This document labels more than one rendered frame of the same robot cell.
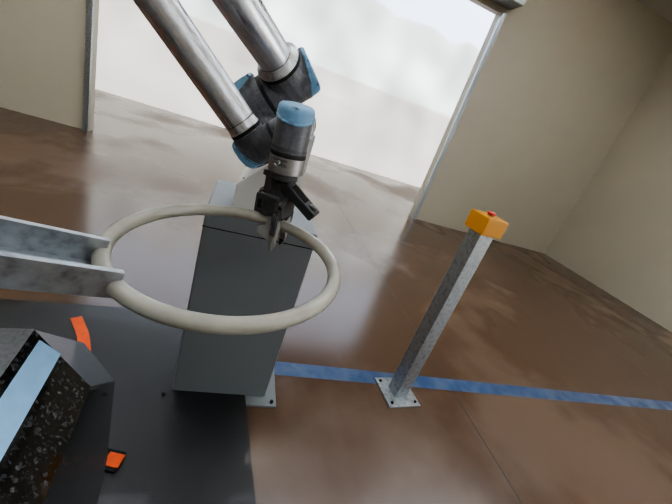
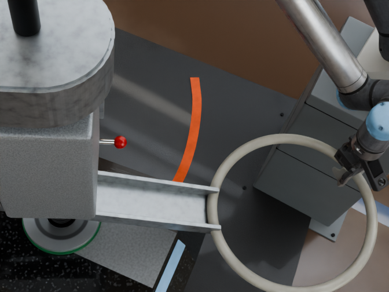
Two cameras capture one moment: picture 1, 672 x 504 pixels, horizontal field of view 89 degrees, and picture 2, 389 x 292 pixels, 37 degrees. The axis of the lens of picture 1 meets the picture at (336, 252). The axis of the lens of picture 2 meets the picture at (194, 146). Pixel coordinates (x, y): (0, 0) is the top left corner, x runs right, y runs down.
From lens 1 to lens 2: 1.16 m
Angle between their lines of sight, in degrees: 46
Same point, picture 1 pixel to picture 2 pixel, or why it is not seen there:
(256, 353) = (329, 198)
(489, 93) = not seen: outside the picture
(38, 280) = (183, 228)
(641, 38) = not seen: outside the picture
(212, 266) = (305, 130)
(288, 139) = (369, 142)
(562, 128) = not seen: outside the picture
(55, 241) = (192, 190)
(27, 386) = (172, 266)
